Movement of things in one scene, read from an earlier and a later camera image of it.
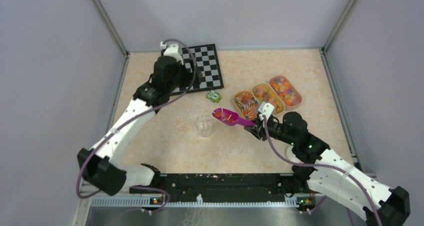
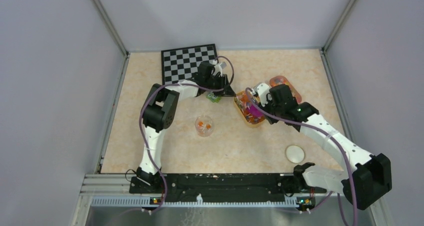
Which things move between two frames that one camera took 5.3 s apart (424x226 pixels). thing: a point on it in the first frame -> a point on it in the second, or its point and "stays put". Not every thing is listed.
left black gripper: (188, 75) -> (227, 92)
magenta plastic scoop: (230, 117) -> (255, 112)
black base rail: (205, 187) stays put
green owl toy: (213, 96) stays put
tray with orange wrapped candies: (247, 103) stays put
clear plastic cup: (204, 126) stays put
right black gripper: (258, 130) -> (270, 100)
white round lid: (290, 155) stays put
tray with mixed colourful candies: (290, 99) stays put
